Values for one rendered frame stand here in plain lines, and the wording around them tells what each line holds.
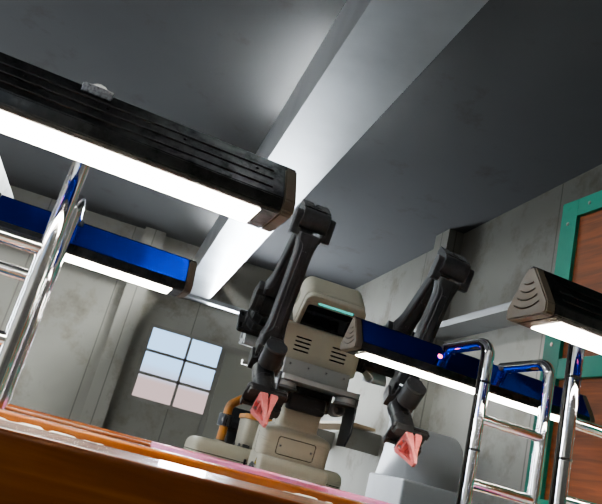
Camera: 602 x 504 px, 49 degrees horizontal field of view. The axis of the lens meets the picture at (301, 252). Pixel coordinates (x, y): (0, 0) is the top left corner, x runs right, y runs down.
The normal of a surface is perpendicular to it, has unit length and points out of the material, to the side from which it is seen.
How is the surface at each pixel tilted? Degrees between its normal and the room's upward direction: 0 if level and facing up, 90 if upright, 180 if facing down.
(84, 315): 90
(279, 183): 58
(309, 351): 98
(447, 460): 72
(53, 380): 90
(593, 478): 90
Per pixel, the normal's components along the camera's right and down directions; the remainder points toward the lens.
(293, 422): 0.25, -0.11
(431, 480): 0.35, -0.51
